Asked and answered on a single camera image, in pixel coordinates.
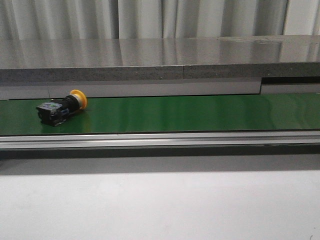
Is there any white pleated curtain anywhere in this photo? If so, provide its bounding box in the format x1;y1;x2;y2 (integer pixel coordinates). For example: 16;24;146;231
0;0;320;40

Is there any green conveyor belt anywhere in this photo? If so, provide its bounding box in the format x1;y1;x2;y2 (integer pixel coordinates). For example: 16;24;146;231
0;93;320;136

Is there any yellow mushroom push button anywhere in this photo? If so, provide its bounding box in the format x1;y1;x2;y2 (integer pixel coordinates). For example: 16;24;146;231
36;89;88;127

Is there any grey rear conveyor rail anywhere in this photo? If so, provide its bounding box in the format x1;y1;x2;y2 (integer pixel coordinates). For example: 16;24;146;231
0;76;320;100

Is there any aluminium front conveyor rail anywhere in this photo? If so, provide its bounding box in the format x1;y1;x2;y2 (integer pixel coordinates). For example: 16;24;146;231
0;130;320;150

